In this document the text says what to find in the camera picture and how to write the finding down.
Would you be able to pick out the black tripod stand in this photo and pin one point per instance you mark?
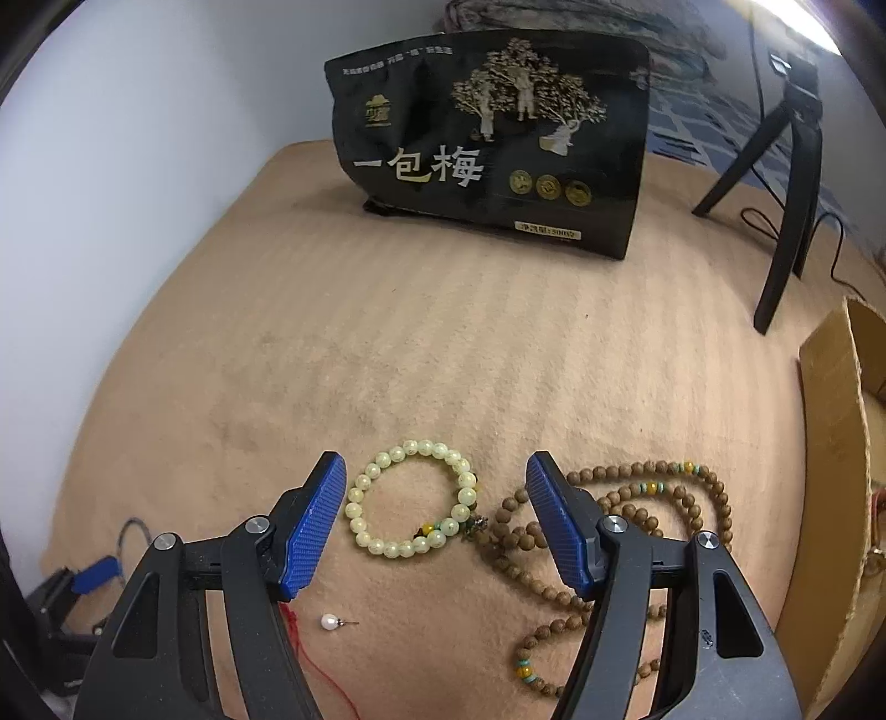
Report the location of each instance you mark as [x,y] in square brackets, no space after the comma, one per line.
[785,263]

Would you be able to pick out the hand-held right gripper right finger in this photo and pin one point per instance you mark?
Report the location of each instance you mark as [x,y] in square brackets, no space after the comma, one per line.
[561,533]

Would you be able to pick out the blue patterned bedsheet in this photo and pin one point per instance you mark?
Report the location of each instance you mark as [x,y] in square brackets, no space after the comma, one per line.
[692,131]

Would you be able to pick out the black printed snack bag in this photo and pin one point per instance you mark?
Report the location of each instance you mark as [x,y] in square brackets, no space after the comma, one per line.
[484,138]

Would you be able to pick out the cardboard box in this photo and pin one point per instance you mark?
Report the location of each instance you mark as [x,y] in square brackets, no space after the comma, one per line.
[830,450]

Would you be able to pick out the white pearl earring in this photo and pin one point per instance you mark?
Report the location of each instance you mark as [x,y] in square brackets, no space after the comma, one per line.
[327,622]

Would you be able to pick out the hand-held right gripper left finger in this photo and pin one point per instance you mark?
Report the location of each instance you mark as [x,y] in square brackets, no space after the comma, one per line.
[311,526]

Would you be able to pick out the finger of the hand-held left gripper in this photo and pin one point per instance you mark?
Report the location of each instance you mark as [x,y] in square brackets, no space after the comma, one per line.
[97,574]

